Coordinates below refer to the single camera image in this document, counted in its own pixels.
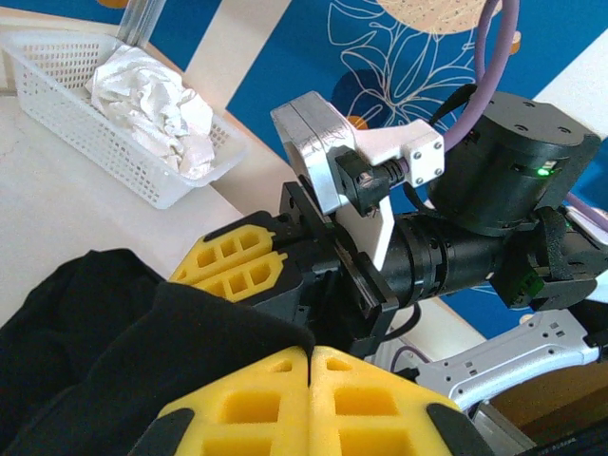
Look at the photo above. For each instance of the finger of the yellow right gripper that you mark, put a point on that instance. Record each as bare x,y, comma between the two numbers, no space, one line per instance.
223,252
256,282

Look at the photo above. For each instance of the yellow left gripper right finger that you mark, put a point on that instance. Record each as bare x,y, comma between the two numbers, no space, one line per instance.
370,413

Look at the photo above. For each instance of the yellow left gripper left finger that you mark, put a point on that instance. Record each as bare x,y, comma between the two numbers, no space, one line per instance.
247,413

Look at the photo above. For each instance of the black printed t-shirt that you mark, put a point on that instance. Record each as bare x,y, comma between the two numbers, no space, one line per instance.
119,356

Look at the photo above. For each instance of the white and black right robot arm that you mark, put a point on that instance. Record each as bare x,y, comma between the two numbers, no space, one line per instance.
513,361

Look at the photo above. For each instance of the crumpled white cloth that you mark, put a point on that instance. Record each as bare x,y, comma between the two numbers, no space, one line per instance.
152,109

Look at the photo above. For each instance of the white perforated plastic basket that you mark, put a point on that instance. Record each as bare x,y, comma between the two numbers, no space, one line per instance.
71,119

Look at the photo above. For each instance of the aluminium side rail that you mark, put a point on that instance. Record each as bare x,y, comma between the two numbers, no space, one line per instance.
499,427

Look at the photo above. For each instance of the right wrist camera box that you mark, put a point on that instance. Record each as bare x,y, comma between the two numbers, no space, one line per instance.
309,142

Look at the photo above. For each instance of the aluminium frame post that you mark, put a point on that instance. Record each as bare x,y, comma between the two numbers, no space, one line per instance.
140,21

